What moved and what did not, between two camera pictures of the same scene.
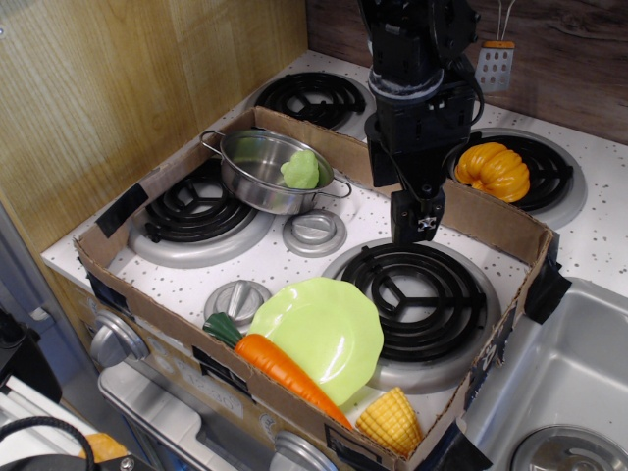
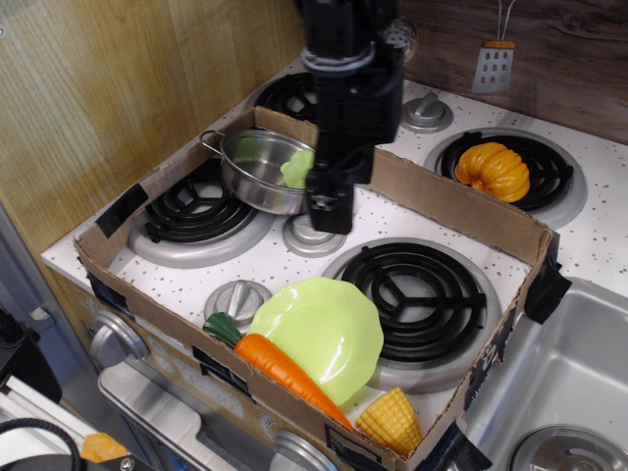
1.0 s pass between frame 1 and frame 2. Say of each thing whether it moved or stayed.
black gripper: moved
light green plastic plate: stayed
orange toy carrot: stayed
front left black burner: stayed
